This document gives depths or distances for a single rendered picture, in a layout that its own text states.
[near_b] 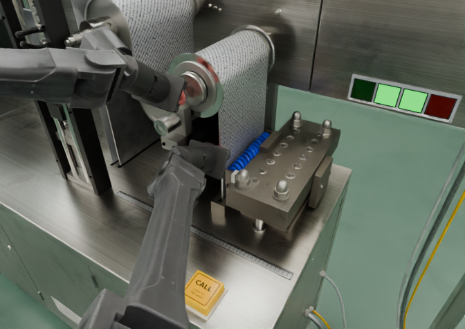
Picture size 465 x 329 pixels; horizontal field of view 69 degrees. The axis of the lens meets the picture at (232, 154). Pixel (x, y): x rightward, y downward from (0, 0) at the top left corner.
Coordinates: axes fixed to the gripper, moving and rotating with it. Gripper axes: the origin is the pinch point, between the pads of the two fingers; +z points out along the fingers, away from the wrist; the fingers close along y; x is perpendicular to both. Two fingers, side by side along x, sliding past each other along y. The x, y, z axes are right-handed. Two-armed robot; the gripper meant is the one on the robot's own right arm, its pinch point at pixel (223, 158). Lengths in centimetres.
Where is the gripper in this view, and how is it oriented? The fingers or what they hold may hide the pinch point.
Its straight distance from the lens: 84.4
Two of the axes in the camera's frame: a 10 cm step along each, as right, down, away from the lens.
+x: 2.6, -9.6, -1.4
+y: 8.6, 3.0, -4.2
